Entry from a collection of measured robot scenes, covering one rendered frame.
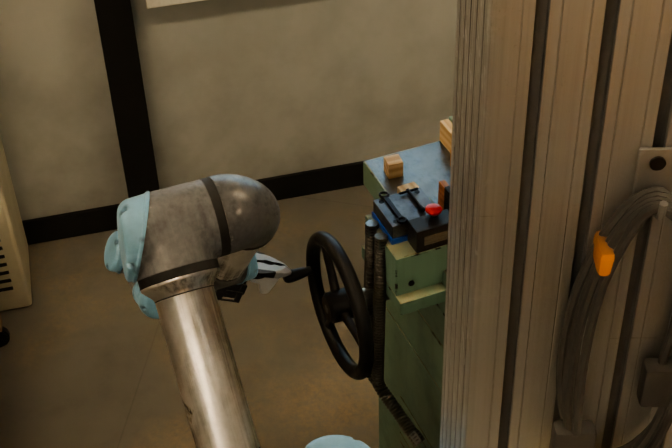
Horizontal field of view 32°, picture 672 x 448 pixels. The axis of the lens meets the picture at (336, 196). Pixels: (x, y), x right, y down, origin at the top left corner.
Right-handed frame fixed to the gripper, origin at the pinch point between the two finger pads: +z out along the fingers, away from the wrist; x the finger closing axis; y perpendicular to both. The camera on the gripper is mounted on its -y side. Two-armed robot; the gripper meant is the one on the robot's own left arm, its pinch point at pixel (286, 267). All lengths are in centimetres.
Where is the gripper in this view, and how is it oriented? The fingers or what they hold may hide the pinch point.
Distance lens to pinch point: 226.5
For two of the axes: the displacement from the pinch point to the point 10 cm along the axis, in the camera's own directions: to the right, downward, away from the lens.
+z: 8.4, 1.7, 5.1
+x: 3.7, 5.0, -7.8
